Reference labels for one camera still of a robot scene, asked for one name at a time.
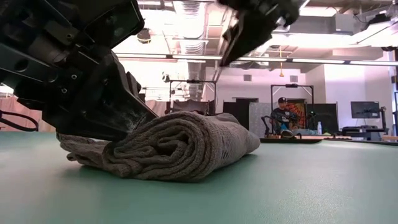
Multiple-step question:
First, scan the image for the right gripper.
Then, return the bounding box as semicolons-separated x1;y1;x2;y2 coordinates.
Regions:
217;0;300;68

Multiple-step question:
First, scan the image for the teal table mat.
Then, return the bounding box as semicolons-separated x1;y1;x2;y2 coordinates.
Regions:
0;130;398;224

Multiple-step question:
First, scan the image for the yellow hanging plug cord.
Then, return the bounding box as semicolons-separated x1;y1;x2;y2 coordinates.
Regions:
279;45;285;78

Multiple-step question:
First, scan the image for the grey knitted towel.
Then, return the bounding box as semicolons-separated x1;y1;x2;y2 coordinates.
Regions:
57;111;261;183

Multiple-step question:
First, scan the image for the black computer monitor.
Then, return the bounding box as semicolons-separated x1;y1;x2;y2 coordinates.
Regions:
350;101;381;119

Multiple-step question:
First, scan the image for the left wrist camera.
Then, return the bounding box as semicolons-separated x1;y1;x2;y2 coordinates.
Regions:
82;0;146;50

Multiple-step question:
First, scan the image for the long ceiling light strip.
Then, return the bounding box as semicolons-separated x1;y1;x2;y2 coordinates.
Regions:
113;51;398;67

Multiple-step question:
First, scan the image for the pink hanging cloth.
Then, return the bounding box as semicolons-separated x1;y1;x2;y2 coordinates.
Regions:
0;96;57;132

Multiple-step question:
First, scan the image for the black desk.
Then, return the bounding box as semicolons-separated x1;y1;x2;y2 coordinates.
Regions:
340;125;388;141

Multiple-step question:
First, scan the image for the orange patterned tapestry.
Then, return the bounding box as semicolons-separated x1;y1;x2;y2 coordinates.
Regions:
285;99;308;129

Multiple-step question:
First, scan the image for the black partition panel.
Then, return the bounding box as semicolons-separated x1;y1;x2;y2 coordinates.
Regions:
306;103;339;134

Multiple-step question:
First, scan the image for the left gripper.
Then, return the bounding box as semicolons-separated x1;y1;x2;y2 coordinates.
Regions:
0;0;158;142

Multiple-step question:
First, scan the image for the person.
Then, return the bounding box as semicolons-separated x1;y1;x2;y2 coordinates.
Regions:
269;96;297;138

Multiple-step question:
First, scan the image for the black cable loop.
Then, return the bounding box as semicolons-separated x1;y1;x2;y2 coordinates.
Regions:
0;110;40;133

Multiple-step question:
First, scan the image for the black metal rig frame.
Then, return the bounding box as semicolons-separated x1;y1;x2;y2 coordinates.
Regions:
271;83;315;108
169;79;218;116

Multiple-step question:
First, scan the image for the black-edged wooden table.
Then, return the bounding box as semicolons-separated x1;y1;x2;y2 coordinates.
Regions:
260;134;354;144

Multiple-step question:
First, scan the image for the grey partition panel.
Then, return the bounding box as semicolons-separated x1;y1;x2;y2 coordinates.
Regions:
248;101;274;138

